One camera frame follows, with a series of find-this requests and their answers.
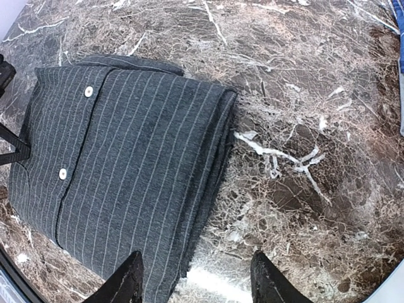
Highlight blue folded shirt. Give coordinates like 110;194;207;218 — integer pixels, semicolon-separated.
389;0;404;76

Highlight dark pinstripe long sleeve shirt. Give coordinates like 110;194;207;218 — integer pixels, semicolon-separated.
8;55;237;302

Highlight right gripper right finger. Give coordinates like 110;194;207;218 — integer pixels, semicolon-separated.
250;251;312;303

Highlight black curved front rail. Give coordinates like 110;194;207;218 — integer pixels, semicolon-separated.
1;246;44;303

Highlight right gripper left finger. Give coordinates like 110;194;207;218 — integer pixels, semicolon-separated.
83;251;144;303

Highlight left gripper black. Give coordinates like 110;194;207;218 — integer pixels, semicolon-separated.
0;54;30;165

